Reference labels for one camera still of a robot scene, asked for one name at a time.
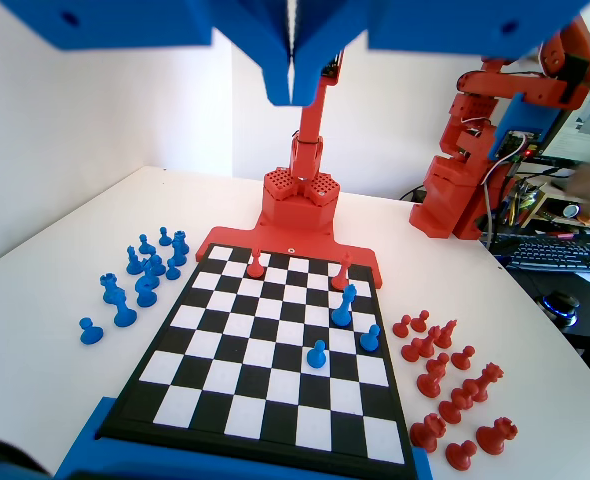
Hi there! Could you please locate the red queen chess piece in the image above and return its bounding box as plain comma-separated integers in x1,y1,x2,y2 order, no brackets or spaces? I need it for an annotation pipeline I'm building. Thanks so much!
462,362,505,402

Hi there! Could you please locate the blue electronics holder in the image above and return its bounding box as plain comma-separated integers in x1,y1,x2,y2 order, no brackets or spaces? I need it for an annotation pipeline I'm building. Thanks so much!
489,92,564,161

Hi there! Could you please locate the blue base plate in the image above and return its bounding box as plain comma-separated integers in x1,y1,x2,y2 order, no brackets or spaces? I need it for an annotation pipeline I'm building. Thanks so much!
54,397,432,480

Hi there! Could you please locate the black computer mouse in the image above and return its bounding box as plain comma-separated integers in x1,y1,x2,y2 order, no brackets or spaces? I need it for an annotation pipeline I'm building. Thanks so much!
539,292,582,326

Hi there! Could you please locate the black computer keyboard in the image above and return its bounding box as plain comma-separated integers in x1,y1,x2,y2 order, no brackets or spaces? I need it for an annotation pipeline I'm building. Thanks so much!
494,234,590,275

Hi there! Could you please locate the blue queen chess piece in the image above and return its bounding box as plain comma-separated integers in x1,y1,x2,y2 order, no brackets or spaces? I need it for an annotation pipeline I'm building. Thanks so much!
330,283,359,329

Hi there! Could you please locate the bare camera circuit board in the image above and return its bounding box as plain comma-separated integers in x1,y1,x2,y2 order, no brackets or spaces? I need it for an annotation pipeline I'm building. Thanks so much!
320,49,347,81

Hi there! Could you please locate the blue rook chess piece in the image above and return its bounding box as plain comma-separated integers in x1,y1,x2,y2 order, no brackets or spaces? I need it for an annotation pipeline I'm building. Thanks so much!
98,272,125,305
170,229,190,264

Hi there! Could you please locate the wooden box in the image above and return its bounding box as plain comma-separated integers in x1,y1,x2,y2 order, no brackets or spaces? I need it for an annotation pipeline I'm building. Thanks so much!
534,194,590,231

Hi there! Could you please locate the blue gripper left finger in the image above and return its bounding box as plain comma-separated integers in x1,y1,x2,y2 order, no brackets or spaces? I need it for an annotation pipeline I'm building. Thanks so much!
4,0,295,108

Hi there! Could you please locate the red rook chess piece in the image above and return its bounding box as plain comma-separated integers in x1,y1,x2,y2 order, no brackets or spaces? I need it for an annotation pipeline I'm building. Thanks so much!
475,417,519,456
409,413,447,454

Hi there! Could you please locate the red bishop chess piece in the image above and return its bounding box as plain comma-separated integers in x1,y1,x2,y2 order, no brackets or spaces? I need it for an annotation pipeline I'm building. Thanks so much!
246,248,265,280
330,252,354,291

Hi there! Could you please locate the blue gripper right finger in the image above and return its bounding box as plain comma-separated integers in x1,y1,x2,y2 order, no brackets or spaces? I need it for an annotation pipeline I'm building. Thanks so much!
294,0,590,108

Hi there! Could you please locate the black white chessboard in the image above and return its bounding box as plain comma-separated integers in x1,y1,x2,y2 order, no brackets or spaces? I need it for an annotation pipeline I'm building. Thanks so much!
94,242,421,479

